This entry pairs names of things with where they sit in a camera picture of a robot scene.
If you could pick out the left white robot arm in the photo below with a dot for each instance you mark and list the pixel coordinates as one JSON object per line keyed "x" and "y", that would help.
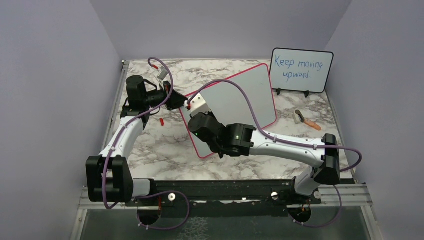
{"x": 108, "y": 174}

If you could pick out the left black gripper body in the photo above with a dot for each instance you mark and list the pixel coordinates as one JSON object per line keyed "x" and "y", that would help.
{"x": 171, "y": 104}

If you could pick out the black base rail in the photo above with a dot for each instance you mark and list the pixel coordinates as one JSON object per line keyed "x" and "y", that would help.
{"x": 224, "y": 198}

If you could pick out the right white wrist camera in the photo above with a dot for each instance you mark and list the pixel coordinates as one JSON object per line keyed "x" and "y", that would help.
{"x": 196, "y": 104}

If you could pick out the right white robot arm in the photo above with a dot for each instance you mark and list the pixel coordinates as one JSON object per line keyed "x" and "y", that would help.
{"x": 235, "y": 140}

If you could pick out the black framed whiteboard with writing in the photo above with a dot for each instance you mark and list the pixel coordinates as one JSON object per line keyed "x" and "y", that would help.
{"x": 300, "y": 70}

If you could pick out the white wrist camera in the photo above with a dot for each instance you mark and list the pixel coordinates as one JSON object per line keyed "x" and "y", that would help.
{"x": 162, "y": 73}
{"x": 196, "y": 104}

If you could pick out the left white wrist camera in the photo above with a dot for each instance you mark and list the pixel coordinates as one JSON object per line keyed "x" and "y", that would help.
{"x": 162, "y": 73}

